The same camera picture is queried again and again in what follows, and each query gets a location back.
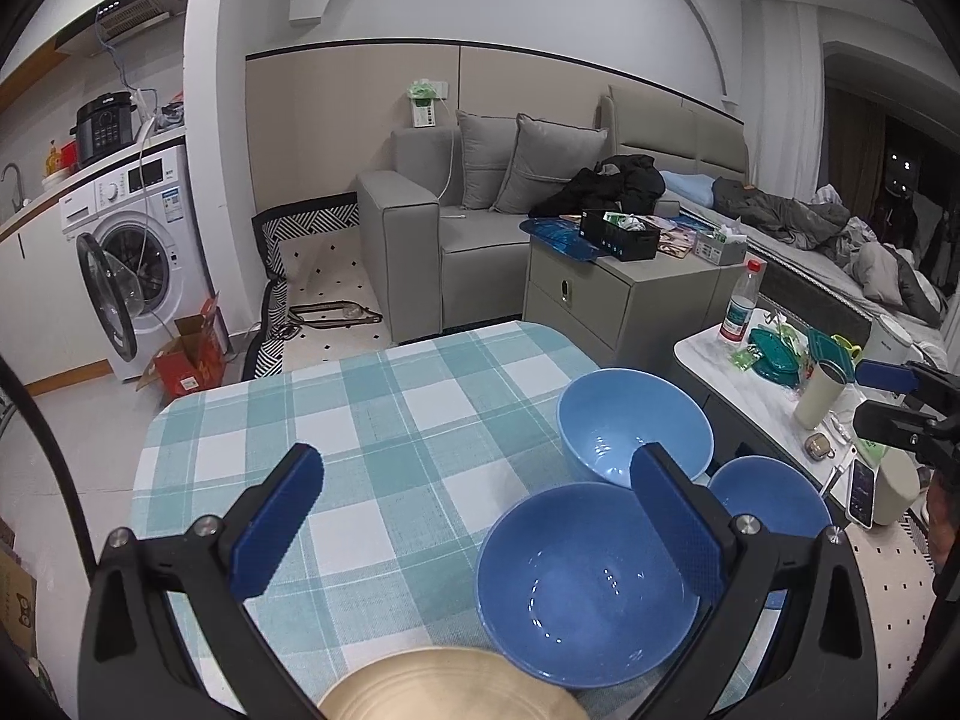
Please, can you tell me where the person's right hand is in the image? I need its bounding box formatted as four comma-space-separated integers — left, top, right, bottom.
927, 465, 960, 565

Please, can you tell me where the teal food container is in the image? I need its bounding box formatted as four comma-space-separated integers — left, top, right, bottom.
806, 330, 860, 383
750, 326, 811, 391

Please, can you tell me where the black white patterned pet bed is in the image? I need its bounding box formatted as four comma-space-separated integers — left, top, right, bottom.
251, 193, 391, 380

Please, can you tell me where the red cardboard box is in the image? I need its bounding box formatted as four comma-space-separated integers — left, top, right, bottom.
136, 292, 230, 400

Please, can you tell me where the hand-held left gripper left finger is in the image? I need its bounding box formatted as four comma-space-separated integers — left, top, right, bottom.
77, 442, 325, 720

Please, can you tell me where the black jacket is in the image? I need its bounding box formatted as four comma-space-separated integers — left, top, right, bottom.
529, 154, 667, 218

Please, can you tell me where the blue bowl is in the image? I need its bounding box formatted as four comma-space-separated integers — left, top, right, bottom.
475, 481, 710, 691
556, 367, 715, 488
705, 455, 835, 541

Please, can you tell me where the cream plate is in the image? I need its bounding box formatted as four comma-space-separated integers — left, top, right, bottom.
316, 646, 593, 720

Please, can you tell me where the teal checkered tablecloth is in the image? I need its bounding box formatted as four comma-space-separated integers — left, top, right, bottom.
131, 321, 796, 720

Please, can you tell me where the white kitchen cabinet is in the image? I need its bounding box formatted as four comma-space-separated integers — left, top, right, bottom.
0, 195, 113, 391

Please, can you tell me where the clothes hanger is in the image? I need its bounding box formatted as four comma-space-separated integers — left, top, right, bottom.
289, 300, 383, 329

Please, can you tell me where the smartphone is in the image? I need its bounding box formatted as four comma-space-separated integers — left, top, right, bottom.
846, 457, 878, 527

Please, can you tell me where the grey clothes pile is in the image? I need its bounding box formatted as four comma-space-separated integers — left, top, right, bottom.
712, 176, 946, 308

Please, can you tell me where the bed with beige headboard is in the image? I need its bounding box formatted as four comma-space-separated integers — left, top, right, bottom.
600, 84, 946, 331

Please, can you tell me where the clear water bottle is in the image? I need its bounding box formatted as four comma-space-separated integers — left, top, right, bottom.
718, 259, 766, 346

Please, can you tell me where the black cable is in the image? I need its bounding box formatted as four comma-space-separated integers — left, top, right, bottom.
0, 352, 95, 720

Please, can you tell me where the grey sofa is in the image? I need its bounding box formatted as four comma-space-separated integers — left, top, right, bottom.
356, 116, 680, 346

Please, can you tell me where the range hood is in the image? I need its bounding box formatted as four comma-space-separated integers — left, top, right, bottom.
96, 0, 188, 42

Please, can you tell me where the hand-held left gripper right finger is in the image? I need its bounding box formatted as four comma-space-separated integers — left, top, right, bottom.
630, 442, 878, 720

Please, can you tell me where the grey cushion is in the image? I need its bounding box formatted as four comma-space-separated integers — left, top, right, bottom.
491, 114, 610, 215
456, 110, 518, 211

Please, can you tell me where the white dotted floor mat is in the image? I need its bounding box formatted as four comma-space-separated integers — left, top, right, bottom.
855, 525, 946, 720

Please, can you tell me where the grey bedside cabinet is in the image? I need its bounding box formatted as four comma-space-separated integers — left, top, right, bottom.
523, 214, 751, 368

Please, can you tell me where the blue tray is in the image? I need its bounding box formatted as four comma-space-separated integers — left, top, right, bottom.
517, 216, 601, 262

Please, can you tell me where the black pressure cooker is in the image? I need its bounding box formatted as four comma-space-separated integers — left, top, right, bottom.
71, 92, 136, 166

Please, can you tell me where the white side table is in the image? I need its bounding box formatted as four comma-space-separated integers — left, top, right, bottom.
673, 307, 931, 526

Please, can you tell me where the white washing machine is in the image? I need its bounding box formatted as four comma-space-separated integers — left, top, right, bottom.
60, 142, 218, 383

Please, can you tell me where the cream cup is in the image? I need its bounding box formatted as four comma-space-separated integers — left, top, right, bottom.
793, 361, 847, 430

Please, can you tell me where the white kettle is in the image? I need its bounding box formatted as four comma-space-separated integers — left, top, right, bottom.
862, 315, 920, 368

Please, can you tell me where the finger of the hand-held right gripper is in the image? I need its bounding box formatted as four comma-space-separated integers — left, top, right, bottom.
855, 358, 960, 407
853, 399, 960, 470

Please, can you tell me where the tissue box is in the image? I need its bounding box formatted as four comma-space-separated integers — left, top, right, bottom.
694, 225, 749, 266

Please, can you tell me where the black box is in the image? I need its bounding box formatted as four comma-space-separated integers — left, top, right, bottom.
580, 208, 665, 262

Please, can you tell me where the cream cylinder speaker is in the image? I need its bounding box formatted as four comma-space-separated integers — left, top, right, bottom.
874, 450, 927, 526

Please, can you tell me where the person's right forearm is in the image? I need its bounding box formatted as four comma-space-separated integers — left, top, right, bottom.
922, 562, 960, 691

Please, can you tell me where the brown cardboard box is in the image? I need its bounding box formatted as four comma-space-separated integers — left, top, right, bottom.
0, 517, 38, 661

